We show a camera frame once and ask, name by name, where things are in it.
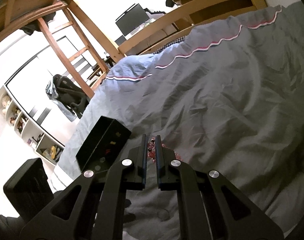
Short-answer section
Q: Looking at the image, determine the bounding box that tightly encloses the pink bead bracelet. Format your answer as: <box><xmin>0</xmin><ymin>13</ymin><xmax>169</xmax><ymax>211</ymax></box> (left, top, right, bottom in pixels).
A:
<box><xmin>146</xmin><ymin>136</ymin><xmax>182</xmax><ymax>163</ymax></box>

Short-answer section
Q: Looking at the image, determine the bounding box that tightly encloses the white wardrobe sliding door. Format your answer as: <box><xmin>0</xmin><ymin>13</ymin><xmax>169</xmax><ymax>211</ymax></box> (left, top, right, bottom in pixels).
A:
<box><xmin>6</xmin><ymin>34</ymin><xmax>79</xmax><ymax>145</ymax></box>

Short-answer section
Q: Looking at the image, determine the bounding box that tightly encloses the wooden bunk bed frame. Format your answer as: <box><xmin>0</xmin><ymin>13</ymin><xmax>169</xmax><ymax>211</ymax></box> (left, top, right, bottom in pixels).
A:
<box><xmin>0</xmin><ymin>0</ymin><xmax>269</xmax><ymax>65</ymax></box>

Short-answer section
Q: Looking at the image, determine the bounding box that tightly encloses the black jewelry box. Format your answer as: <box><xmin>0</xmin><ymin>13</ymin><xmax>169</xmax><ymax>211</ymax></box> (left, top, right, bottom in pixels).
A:
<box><xmin>76</xmin><ymin>116</ymin><xmax>131</xmax><ymax>172</ymax></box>

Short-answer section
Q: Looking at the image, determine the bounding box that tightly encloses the light blue shirt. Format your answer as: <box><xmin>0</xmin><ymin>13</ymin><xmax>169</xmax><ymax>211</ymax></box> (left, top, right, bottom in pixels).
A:
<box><xmin>45</xmin><ymin>77</ymin><xmax>77</xmax><ymax>122</ymax></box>

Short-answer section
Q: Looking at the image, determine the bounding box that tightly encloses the grey duvet cover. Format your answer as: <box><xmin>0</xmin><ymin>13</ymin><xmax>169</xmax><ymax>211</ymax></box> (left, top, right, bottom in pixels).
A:
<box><xmin>58</xmin><ymin>2</ymin><xmax>304</xmax><ymax>232</ymax></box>

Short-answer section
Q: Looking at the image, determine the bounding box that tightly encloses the black office chair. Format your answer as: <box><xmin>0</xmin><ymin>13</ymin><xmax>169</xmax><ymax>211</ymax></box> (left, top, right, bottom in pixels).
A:
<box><xmin>53</xmin><ymin>74</ymin><xmax>90</xmax><ymax>119</ymax></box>

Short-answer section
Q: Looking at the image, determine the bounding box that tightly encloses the black computer monitor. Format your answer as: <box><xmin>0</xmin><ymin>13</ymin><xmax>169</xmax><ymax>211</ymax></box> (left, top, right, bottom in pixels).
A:
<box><xmin>116</xmin><ymin>3</ymin><xmax>149</xmax><ymax>36</ymax></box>

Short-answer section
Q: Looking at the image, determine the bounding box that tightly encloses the wooden ladder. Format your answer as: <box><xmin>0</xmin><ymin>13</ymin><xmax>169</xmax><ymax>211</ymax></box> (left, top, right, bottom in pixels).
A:
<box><xmin>37</xmin><ymin>9</ymin><xmax>109</xmax><ymax>98</ymax></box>

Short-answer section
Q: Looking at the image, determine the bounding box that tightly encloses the white shelf unit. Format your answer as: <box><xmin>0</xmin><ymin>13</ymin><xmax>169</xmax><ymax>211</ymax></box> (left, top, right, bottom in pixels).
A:
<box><xmin>0</xmin><ymin>85</ymin><xmax>64</xmax><ymax>166</ymax></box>

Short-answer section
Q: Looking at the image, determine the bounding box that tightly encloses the wooden dresser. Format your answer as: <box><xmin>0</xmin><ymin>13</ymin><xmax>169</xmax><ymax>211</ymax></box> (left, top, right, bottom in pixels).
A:
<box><xmin>161</xmin><ymin>0</ymin><xmax>258</xmax><ymax>25</ymax></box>

